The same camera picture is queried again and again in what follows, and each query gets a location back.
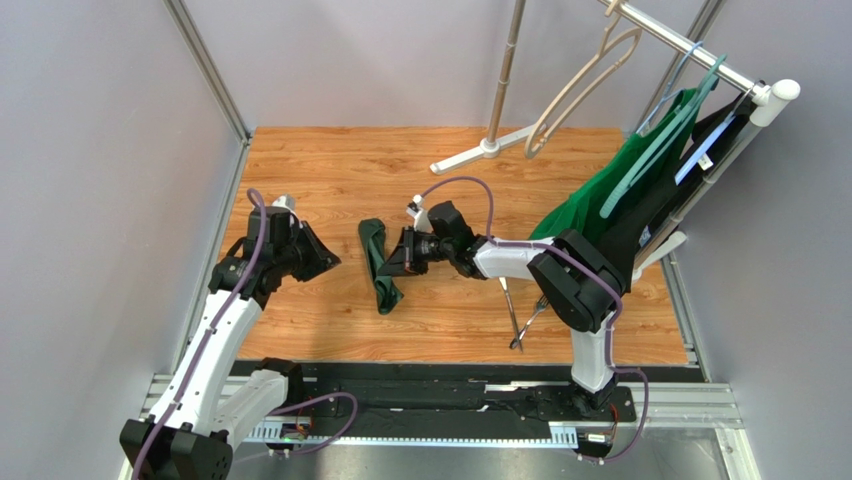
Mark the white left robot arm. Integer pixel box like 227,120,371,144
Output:
119,196,341,479

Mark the teal clothes hanger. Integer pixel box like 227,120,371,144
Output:
599,54,727,219

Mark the metal rack upright pole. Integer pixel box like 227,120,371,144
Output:
485,0,527,142

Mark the black garment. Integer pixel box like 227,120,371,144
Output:
596,99,756,278

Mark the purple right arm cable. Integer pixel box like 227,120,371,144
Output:
419,176,651,465

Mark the silver fork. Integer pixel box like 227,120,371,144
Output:
509,295,549,349

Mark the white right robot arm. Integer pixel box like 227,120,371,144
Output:
378,195,627,394

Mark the metal clothes rack rail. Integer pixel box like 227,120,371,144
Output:
601,1,801,128

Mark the dark green cloth napkin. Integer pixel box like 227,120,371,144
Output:
358,218,404,315

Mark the blue clothes hanger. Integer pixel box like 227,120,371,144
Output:
635,40,703,134

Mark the bright green t-shirt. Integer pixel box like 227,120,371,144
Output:
529,88,698,243

